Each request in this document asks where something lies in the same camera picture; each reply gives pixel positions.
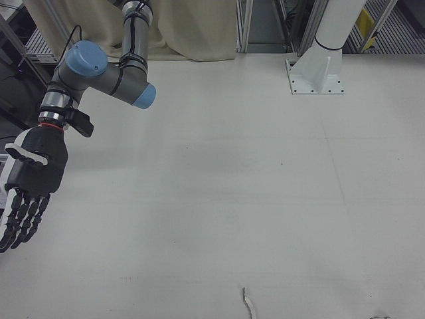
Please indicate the yellow object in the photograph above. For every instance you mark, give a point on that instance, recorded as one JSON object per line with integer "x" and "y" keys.
{"x": 365, "y": 20}

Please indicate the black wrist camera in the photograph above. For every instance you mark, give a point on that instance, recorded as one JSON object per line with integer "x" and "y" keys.
{"x": 81, "y": 123}

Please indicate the grey slatted grille panel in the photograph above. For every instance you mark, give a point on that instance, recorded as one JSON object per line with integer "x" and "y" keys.
{"x": 398, "y": 33}

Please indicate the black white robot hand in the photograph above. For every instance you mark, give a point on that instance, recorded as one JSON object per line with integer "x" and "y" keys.
{"x": 43, "y": 166}

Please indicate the metal shelf rack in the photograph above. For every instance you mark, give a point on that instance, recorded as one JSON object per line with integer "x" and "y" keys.
{"x": 40, "y": 43}

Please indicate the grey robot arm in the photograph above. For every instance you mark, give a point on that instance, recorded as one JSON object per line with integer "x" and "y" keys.
{"x": 99, "y": 79}

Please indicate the beige curtain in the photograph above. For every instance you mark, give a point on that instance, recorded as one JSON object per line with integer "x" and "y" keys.
{"x": 186, "y": 26}

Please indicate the white pedestal column with base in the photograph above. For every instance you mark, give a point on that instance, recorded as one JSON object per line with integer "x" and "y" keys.
{"x": 335, "y": 23}

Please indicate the aluminium profile frame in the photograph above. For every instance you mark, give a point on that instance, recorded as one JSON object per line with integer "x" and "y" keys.
{"x": 244, "y": 26}

